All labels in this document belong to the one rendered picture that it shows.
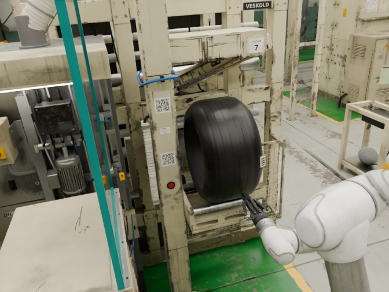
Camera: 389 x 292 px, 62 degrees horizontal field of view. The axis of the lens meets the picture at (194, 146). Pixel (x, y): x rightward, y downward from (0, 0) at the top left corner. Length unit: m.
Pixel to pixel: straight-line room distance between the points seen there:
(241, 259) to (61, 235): 1.87
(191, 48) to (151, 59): 0.37
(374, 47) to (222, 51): 4.18
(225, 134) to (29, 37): 1.04
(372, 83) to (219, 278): 4.28
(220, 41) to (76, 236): 1.24
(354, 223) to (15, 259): 0.99
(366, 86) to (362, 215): 5.10
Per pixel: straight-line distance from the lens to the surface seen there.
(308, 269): 2.85
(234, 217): 1.93
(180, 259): 2.10
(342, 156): 4.19
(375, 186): 1.00
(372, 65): 5.92
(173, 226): 1.93
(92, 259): 1.10
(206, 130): 1.59
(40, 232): 1.29
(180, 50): 1.83
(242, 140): 1.60
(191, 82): 2.02
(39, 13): 1.80
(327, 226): 0.87
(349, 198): 0.92
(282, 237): 1.47
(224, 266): 2.80
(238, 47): 1.94
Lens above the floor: 1.98
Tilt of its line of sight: 25 degrees down
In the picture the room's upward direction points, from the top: 4 degrees counter-clockwise
